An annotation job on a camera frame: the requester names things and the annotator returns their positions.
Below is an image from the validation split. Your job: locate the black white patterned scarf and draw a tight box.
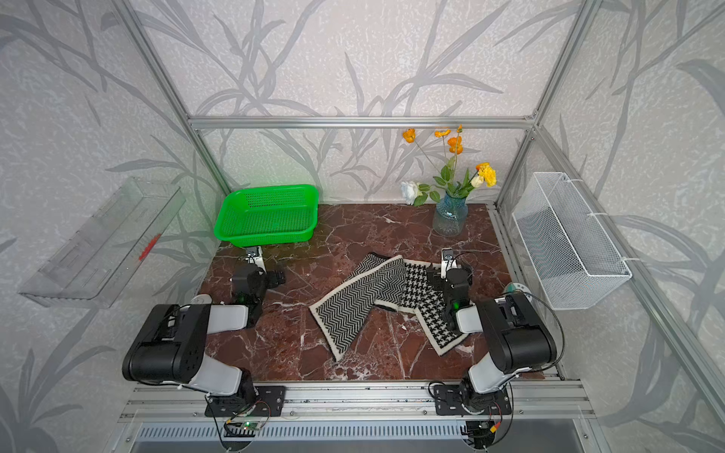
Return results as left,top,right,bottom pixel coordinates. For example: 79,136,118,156
310,253,468,362

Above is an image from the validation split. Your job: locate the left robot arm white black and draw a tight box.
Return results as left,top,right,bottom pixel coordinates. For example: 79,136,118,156
122,263,286,417

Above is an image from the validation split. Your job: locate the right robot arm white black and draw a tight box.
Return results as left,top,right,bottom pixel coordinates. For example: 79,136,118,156
426,265,558,415

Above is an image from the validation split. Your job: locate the green plastic basket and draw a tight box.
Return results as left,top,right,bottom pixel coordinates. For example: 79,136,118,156
214,184,319,248

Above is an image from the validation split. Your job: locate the blue glass vase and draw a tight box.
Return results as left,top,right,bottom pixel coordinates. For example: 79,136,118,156
432,194,468,237

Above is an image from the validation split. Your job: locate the small tin can right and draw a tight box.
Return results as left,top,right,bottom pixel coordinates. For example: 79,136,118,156
504,282,532,302

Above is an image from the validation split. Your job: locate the artificial flowers bouquet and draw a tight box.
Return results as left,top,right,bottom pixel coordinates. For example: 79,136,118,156
401,126,498,207

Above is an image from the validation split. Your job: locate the red item in tray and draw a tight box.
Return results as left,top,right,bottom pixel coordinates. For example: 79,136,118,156
138,234,162,262

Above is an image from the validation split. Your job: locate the left circuit board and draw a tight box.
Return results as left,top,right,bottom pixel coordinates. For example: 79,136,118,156
223,418,267,438

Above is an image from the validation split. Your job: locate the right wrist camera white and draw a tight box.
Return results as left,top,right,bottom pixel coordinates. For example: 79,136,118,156
440,248,457,279

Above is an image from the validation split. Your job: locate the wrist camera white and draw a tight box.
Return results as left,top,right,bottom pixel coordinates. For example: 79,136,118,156
245,247,266,272
440,248,457,279

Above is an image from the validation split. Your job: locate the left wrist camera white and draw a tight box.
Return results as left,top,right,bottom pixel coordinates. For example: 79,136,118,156
245,247,266,272

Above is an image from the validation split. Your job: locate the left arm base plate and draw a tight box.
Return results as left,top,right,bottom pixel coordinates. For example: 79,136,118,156
204,385,287,419

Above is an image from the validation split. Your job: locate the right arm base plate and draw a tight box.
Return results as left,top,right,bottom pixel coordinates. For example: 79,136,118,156
427,381,513,417

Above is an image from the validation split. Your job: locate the white wire mesh basket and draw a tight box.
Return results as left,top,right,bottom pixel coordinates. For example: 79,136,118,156
512,172,632,311

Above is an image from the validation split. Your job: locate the aluminium front rail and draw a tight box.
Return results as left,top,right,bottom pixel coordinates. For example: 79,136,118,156
119,379,596,423

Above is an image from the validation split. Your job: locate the clear plastic wall tray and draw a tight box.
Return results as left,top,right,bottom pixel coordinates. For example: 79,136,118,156
19,177,186,309

